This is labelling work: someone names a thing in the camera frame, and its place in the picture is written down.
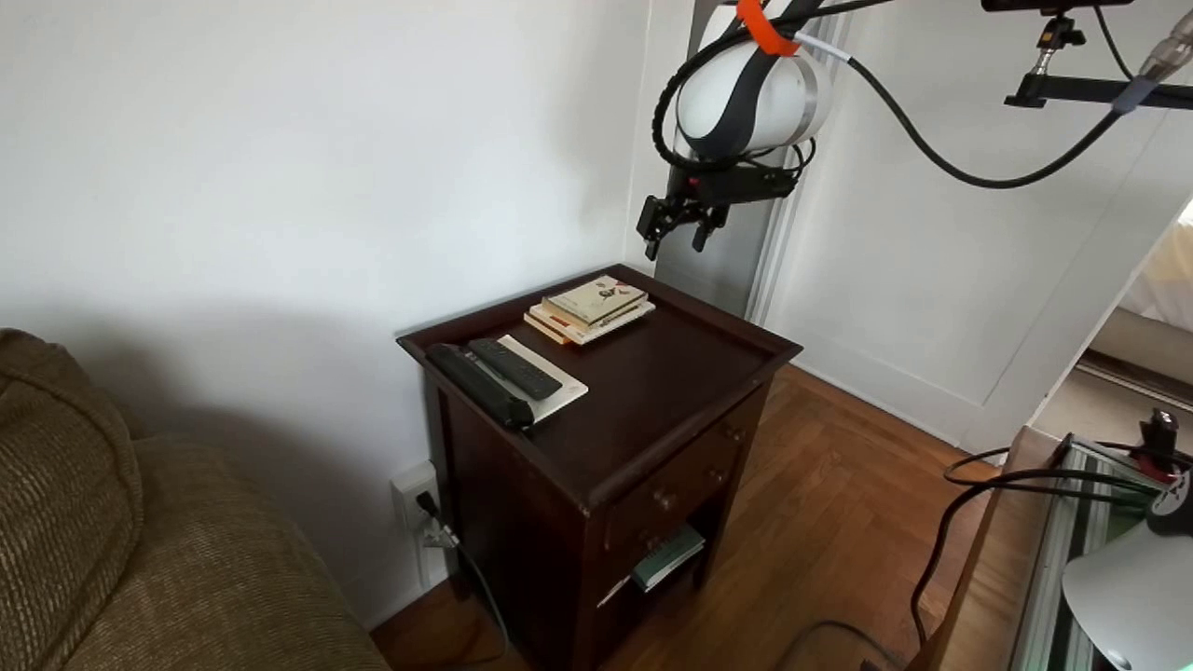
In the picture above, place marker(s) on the dark wooden nightstand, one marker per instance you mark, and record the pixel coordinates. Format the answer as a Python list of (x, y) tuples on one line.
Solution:
[(646, 384)]

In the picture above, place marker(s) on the thick black remote control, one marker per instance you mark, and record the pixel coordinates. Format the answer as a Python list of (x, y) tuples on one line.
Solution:
[(485, 387)]

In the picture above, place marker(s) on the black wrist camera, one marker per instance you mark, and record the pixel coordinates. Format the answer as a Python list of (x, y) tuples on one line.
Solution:
[(750, 184)]

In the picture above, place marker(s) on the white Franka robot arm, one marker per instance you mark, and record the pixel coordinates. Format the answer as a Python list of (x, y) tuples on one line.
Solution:
[(776, 105)]

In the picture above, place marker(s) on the small black clamp knob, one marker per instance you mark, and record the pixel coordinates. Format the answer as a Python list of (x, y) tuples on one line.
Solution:
[(1158, 437)]

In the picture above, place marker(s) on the flat black remote control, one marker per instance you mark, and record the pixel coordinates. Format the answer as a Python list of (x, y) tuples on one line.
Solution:
[(514, 369)]

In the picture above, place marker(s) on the grey book on shelf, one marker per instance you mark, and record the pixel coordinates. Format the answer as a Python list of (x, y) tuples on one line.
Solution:
[(669, 561)]

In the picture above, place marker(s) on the white wall outlet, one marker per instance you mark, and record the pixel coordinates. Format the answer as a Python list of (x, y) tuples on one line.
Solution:
[(408, 484)]

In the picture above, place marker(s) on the black stereo camera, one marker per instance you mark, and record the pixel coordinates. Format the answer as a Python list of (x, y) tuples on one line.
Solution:
[(1055, 5)]

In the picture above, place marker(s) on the yellow James Joyce book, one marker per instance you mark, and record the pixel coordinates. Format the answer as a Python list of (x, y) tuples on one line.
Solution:
[(540, 328)]

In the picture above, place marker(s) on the black wall plug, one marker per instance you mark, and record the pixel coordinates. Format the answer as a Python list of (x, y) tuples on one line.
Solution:
[(433, 520)]

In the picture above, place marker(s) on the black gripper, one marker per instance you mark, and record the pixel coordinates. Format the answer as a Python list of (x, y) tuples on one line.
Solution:
[(695, 205)]

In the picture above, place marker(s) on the black bar with orange tape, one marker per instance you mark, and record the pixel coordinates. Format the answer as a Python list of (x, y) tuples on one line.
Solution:
[(1068, 90)]

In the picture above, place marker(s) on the nightstand drawer front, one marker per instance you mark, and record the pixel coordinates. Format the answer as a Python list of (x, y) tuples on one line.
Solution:
[(689, 478)]

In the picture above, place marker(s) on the brown fabric sofa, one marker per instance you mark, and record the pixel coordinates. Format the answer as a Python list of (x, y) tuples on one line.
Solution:
[(160, 547)]

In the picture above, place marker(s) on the Boxcar Children paperback book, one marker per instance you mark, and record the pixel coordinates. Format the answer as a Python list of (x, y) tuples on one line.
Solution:
[(625, 318)]

